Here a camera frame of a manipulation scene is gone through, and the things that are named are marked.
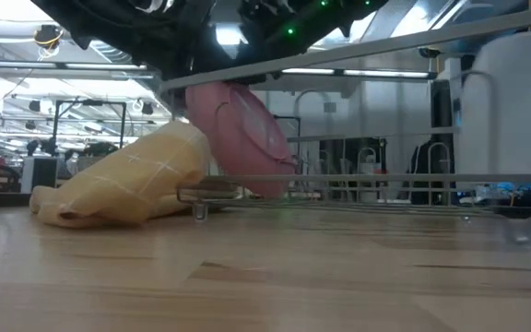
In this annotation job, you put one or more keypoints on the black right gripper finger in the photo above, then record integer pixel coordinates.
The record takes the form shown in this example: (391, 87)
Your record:
(261, 78)

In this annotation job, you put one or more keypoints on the pink plate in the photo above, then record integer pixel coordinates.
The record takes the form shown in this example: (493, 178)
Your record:
(242, 133)

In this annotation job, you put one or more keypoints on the yellow checked dish cloth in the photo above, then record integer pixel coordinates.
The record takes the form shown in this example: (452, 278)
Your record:
(132, 175)

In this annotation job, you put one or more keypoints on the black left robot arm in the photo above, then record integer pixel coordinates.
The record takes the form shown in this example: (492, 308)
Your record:
(86, 18)

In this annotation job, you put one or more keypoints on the white cabinet box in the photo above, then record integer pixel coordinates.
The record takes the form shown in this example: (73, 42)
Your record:
(27, 173)

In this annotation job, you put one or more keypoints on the white plastic utensil holder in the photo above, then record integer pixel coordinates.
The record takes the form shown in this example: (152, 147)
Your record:
(510, 101)

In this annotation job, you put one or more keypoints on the black metal gantry frame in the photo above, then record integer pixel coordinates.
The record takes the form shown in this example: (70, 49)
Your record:
(56, 124)

